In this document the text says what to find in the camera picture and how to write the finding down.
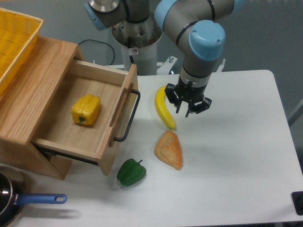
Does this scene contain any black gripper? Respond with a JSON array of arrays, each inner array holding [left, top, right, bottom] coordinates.
[[165, 78, 212, 117]]

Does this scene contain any wooden top drawer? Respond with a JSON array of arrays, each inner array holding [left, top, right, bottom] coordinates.
[[32, 60, 140, 175]]

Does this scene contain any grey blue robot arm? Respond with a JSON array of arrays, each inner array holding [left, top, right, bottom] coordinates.
[[84, 0, 245, 114]]

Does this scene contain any wooden drawer cabinet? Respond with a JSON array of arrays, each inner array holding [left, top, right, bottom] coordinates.
[[0, 36, 84, 180]]

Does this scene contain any yellow banana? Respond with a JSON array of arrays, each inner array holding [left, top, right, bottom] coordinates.
[[154, 86, 176, 130]]

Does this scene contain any triangular pastry bread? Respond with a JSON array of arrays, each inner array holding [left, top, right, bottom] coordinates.
[[154, 130, 183, 170]]

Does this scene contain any green bell pepper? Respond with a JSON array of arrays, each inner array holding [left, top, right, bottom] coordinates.
[[116, 158, 147, 186]]

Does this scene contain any yellow bell pepper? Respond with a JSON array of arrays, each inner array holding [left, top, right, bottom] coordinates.
[[71, 94, 101, 126]]

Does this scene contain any black corner device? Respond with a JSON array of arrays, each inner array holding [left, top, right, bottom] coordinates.
[[291, 191, 303, 216]]

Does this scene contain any yellow plastic basket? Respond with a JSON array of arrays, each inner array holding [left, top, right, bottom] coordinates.
[[0, 8, 44, 94]]

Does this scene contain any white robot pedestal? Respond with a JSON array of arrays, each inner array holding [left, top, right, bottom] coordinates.
[[111, 11, 164, 77]]

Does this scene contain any black cable loop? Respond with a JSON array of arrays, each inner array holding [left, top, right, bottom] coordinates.
[[78, 39, 116, 66]]

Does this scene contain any blue handled frying pan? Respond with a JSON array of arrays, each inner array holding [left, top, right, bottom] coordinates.
[[0, 166, 67, 227]]

